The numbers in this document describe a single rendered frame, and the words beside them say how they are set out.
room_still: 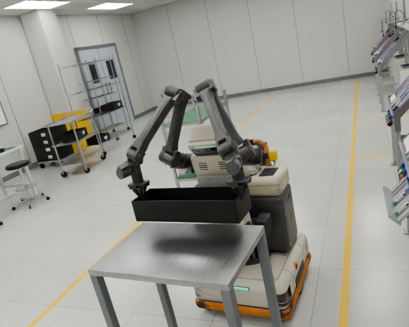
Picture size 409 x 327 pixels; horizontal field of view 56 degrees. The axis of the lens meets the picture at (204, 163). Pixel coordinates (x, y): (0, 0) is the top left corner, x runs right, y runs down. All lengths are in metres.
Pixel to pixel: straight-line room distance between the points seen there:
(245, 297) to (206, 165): 0.83
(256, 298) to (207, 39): 9.95
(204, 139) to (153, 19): 10.50
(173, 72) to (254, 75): 2.55
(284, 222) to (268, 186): 0.25
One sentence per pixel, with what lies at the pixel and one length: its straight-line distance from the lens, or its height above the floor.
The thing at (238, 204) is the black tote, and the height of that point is 0.95.
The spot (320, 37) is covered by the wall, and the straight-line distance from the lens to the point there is 11.04.
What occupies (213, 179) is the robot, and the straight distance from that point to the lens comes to 2.14.
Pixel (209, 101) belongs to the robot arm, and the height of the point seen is 1.39.
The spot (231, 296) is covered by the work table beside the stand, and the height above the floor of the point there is 0.74.
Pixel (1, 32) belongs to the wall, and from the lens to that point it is 8.82.
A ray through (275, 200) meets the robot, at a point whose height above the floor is 0.66.
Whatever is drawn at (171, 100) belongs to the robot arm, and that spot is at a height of 1.41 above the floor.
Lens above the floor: 1.64
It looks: 17 degrees down
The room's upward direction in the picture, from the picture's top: 13 degrees counter-clockwise
